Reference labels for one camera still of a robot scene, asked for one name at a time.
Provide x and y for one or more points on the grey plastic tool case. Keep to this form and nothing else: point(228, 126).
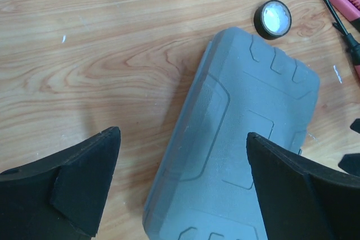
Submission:
point(204, 188)

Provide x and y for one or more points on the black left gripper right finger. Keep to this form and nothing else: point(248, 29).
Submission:
point(300, 198)

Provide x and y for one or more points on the pink black screwdriver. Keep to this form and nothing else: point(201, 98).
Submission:
point(352, 46)

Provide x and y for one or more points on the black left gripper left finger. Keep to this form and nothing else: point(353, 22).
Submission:
point(63, 195)

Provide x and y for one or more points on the black electrical tape roll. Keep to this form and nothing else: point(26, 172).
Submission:
point(272, 20)

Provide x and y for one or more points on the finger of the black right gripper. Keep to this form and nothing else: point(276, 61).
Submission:
point(355, 126)
point(350, 163)

